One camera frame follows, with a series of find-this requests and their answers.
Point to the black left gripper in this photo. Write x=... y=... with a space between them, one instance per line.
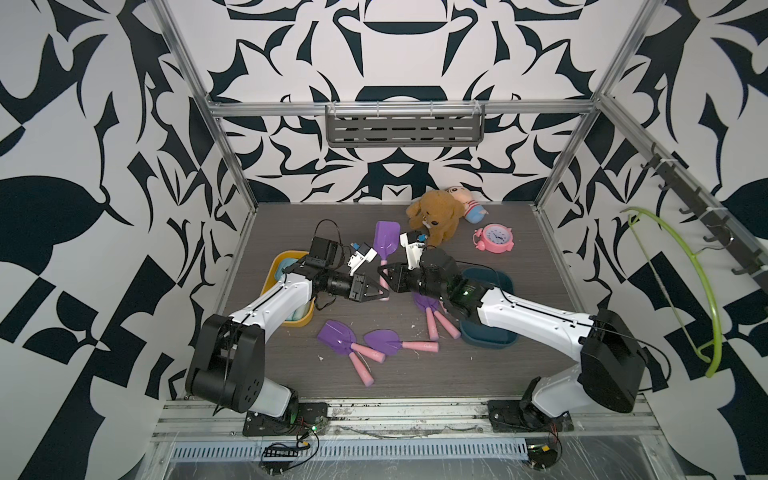
x=358 y=293

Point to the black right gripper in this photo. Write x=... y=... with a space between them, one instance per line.
x=398 y=278

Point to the purple shovel pink handle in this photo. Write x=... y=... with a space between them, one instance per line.
x=389 y=342
x=386 y=240
x=361 y=370
x=452 y=330
x=424 y=303
x=342 y=340

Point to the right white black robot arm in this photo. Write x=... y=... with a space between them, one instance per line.
x=609 y=362

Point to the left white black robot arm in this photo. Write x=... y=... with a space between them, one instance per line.
x=229 y=362

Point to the brown plush dog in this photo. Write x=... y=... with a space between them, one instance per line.
x=439 y=213

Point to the small pig doll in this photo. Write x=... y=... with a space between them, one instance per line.
x=474 y=212

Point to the pink alarm clock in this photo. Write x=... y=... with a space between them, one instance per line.
x=494 y=238

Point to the green plastic hanger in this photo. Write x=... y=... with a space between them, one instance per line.
x=685 y=311

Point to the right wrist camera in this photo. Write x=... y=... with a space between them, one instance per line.
x=414 y=244

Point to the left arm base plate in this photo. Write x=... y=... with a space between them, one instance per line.
x=298 y=417

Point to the white perforated cable duct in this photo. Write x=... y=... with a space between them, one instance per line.
x=362 y=450

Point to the grey metal wall shelf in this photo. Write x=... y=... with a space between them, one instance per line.
x=404 y=124

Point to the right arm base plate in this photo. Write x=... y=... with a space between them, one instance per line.
x=508 y=416

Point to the black wall hook rail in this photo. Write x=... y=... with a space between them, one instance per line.
x=725 y=231

